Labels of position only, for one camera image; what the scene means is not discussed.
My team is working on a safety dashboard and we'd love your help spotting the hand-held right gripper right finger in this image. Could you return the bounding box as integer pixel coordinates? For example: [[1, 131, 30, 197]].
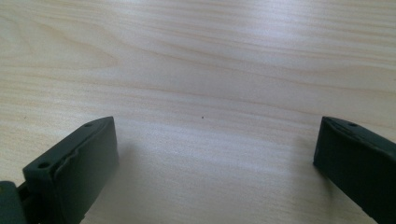
[[312, 116, 396, 224]]

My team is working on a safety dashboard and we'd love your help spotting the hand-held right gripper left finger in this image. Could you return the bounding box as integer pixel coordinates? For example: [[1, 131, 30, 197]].
[[21, 116, 120, 224]]

